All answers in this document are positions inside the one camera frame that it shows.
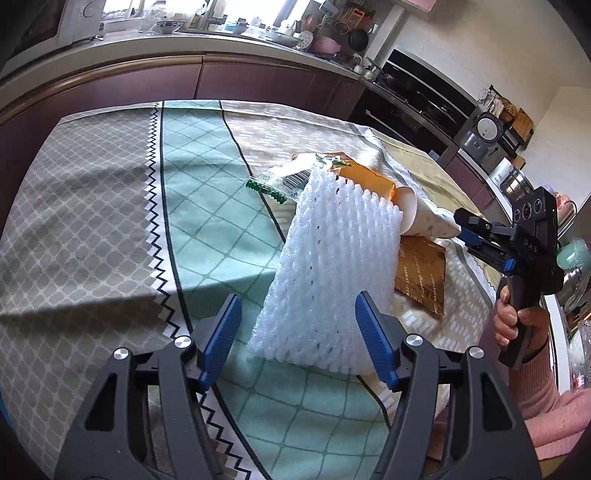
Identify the gold brown snack bag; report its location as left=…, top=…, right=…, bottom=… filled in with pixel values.
left=394, top=236, right=446, bottom=318

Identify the white foam net sleeve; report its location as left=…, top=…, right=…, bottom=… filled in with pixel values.
left=247, top=170, right=403, bottom=375

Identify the orange snack wrapper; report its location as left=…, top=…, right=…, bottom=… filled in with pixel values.
left=290, top=151, right=399, bottom=202

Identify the green clear plastic wrapper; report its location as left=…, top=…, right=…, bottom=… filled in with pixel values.
left=245, top=170, right=311, bottom=204

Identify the purple kitchen cabinet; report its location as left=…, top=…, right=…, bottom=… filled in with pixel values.
left=1, top=55, right=366, bottom=217

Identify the right hand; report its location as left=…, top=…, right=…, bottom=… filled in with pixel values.
left=493, top=286, right=550, bottom=363

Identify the silver rice cooker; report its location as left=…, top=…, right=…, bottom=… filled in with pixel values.
left=460, top=112, right=504, bottom=161

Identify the patterned tablecloth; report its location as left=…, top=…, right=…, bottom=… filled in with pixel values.
left=0, top=98, right=509, bottom=480

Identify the black built-in oven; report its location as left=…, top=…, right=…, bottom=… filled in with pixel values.
left=349, top=46, right=479, bottom=157

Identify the pink pot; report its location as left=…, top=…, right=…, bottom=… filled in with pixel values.
left=310, top=36, right=342, bottom=58

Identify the blue white small bowl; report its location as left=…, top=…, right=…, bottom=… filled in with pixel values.
left=150, top=19, right=185, bottom=35

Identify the white microwave oven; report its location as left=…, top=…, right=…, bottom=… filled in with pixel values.
left=8, top=0, right=106, bottom=63

